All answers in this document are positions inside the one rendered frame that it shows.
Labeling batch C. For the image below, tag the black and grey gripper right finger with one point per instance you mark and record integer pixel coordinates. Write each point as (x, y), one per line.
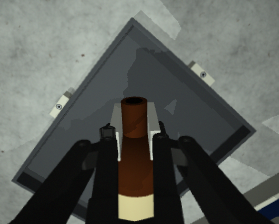
(218, 198)

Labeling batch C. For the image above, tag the dark grey rectangular tray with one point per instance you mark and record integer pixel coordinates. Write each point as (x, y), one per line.
(134, 66)

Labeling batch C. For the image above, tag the brown glass bottle with cream label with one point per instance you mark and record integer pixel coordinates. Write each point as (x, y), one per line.
(135, 170)

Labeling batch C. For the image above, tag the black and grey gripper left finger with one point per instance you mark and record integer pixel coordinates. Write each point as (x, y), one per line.
(56, 198)

